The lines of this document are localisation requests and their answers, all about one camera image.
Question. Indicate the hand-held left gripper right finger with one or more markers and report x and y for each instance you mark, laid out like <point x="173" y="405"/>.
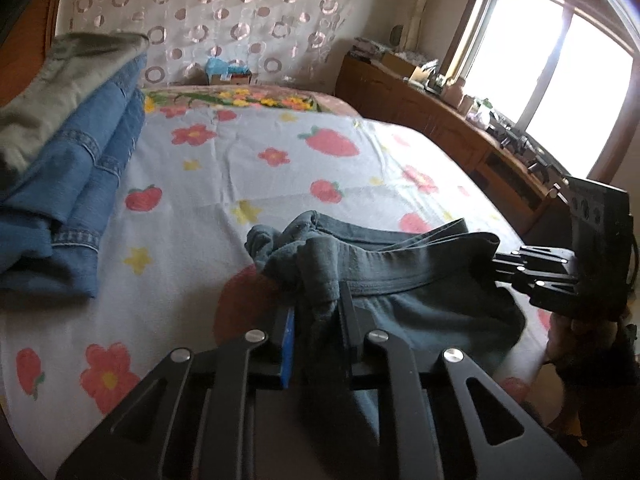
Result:
<point x="350" y="332"/>

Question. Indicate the round green fan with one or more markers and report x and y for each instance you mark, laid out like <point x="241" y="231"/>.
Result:
<point x="396" y="35"/>

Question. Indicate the circle pattern lace cloth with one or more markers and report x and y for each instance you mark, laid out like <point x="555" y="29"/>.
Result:
<point x="210" y="10"/>

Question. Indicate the person's right hand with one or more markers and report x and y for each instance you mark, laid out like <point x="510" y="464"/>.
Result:
<point x="575" y="332"/>

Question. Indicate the olive green folded garment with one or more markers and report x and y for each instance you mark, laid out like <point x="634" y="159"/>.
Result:
<point x="45" y="95"/>

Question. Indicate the window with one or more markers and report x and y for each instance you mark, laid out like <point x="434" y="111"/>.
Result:
<point x="550" y="75"/>

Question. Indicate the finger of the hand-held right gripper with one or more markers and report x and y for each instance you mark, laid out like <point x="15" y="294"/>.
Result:
<point x="550" y="290"/>
<point x="540" y="258"/>

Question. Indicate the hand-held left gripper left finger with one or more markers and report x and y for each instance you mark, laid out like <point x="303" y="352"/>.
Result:
<point x="287" y="347"/>

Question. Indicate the strawberry flower print bedsheet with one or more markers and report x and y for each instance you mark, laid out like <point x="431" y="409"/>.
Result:
<point x="210" y="180"/>

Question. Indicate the beige window curtain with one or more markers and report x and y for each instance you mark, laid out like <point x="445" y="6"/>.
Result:
<point x="425" y="5"/>

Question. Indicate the folded blue jeans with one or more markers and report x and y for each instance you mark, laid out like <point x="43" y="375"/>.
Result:
<point x="65" y="195"/>

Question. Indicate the light blue cloth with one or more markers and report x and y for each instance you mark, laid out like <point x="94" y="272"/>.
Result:
<point x="222" y="66"/>

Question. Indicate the white cup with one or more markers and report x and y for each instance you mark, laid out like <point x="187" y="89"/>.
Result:
<point x="466" y="104"/>

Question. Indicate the large open cardboard box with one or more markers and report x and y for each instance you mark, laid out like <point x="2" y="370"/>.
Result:
<point x="400" y="62"/>

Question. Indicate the yellow flower pattern quilt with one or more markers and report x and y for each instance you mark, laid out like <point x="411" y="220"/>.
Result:
<point x="250" y="97"/>

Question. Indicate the wooden cabinet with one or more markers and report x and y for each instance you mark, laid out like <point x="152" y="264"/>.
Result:
<point x="435" y="120"/>

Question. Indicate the wooden headboard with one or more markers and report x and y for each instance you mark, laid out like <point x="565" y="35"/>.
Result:
<point x="30" y="60"/>

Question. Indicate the pink jar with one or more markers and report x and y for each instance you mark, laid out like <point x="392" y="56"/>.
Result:
<point x="455" y="92"/>

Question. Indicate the dark green pants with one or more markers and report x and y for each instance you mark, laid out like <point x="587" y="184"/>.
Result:
<point x="425" y="310"/>

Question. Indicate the small cardboard box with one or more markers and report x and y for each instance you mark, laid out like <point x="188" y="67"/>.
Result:
<point x="235" y="79"/>

